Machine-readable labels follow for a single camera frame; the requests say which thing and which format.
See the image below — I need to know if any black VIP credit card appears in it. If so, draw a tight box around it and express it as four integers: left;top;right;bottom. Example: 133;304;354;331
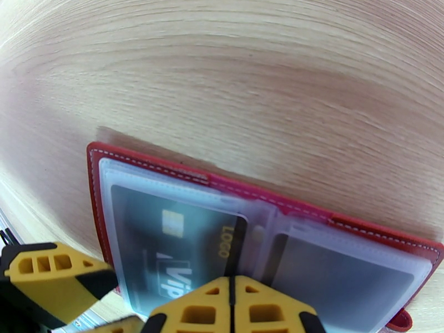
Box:
110;184;249;309
270;234;417;322

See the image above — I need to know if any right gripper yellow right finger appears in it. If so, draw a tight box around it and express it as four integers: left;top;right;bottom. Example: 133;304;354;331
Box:
234;276;327;333

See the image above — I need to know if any red leather card holder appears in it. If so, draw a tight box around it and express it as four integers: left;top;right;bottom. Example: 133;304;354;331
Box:
87;141;444;333

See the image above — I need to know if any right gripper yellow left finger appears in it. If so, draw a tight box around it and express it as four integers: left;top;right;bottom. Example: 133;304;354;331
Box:
140;276;233;333

